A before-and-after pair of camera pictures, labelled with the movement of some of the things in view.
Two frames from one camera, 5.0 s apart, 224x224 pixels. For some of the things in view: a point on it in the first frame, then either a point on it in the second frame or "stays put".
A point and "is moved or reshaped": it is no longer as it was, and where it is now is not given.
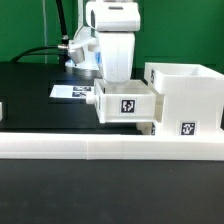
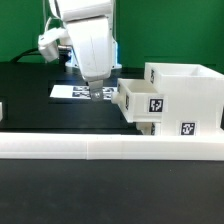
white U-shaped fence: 67,145 stays put
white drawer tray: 133,101 is moved or reshaped
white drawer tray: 147,128 stays put
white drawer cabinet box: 193,97 stays put
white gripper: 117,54 -> 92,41
